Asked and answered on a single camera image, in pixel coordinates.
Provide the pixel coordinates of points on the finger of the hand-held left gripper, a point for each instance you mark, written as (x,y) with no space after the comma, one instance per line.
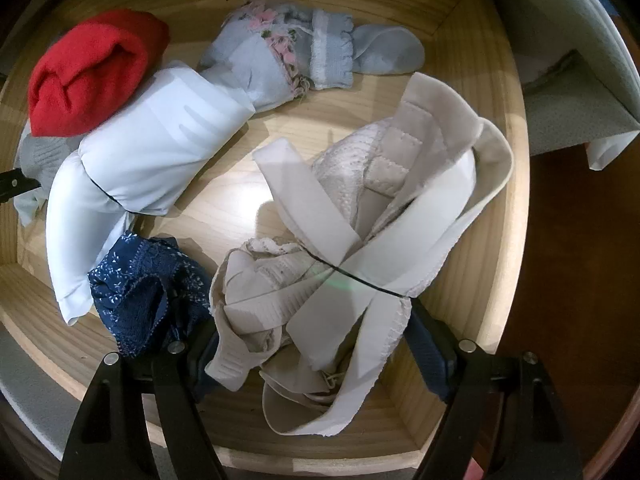
(15,185)

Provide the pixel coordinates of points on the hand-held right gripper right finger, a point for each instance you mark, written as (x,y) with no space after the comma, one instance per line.
(430,350)

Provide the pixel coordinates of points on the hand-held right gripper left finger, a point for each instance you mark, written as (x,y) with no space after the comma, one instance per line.
(206,365)

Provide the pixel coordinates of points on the navy floral underwear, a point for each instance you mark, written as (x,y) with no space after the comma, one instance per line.
(135,290)

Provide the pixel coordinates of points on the red sock roll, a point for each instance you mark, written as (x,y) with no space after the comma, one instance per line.
(85,70)

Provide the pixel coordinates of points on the beige bra bundle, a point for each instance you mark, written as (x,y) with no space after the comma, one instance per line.
(350,200)

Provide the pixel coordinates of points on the grey-fronted wooden drawer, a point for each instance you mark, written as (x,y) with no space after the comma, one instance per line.
(235,195)

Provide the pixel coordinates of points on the light blue floral sock bundle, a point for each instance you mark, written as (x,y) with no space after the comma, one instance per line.
(250,60)

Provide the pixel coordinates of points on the grey drawer cabinet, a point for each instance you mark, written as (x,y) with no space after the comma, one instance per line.
(565,120)

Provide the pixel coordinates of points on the grey sock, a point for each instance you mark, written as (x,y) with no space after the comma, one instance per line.
(45,160)

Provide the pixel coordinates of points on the white patterned cover cloth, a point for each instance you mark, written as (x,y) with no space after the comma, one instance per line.
(607,152)

